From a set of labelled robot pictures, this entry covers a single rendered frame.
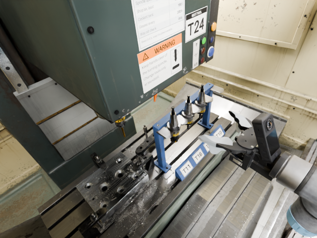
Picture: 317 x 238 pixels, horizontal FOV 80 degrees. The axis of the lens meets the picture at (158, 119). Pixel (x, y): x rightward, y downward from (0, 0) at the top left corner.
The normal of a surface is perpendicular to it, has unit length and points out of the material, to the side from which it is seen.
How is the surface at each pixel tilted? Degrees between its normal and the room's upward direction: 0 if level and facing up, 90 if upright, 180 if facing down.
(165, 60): 90
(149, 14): 90
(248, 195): 8
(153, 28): 90
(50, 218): 0
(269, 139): 61
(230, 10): 90
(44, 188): 0
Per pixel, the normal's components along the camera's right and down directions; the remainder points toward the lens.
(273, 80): -0.69, 0.53
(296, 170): -0.41, -0.43
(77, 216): -0.09, -0.74
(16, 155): 0.72, 0.42
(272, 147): 0.49, 0.07
